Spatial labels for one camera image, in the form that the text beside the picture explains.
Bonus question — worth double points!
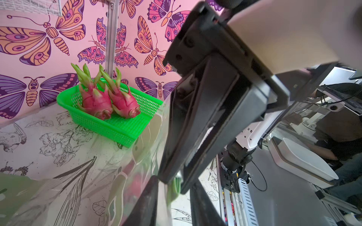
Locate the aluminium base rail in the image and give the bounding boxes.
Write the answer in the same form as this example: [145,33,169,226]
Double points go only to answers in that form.
[216,152,259,226]

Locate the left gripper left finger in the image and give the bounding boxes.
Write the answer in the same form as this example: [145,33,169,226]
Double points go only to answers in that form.
[123,175,159,226]

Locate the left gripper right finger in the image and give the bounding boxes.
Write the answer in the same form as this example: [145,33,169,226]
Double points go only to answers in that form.
[190,180,226,226]

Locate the pink dragon fruit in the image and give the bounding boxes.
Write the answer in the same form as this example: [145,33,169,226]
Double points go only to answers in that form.
[71,63,113,121]
[99,65,141,119]

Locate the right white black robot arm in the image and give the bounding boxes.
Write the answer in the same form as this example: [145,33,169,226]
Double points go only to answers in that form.
[158,1,362,193]

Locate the aluminium frame struts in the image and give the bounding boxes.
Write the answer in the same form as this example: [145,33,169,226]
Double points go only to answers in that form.
[105,0,119,78]

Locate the green plastic basket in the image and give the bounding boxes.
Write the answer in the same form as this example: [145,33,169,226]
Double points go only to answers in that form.
[57,86,163,147]

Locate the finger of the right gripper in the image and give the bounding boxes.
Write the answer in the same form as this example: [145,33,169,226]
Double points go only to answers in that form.
[158,54,239,184]
[181,85,266,194]

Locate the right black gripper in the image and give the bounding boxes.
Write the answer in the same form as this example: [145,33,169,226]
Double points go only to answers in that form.
[163,2,290,113]

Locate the white wire wall basket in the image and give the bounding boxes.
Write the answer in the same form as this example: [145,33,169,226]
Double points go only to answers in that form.
[1,0,62,16]

